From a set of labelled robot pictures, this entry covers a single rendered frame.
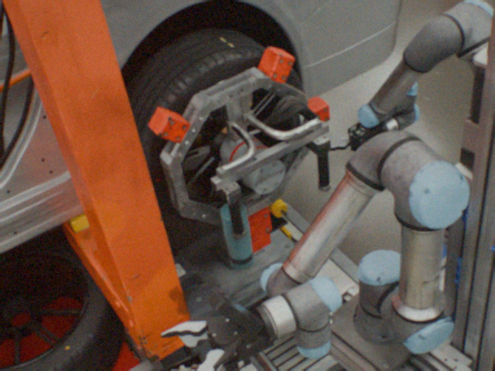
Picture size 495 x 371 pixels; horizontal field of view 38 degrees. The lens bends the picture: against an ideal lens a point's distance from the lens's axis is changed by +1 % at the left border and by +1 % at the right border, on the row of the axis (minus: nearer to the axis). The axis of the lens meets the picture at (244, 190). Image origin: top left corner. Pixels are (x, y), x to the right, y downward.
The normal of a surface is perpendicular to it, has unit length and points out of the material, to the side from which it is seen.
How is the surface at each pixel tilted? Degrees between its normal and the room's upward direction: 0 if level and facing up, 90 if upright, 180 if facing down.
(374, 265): 8
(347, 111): 0
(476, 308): 90
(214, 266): 0
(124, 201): 90
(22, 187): 90
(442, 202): 82
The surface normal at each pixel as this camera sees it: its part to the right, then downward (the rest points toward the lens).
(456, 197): 0.42, 0.46
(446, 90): -0.12, -0.74
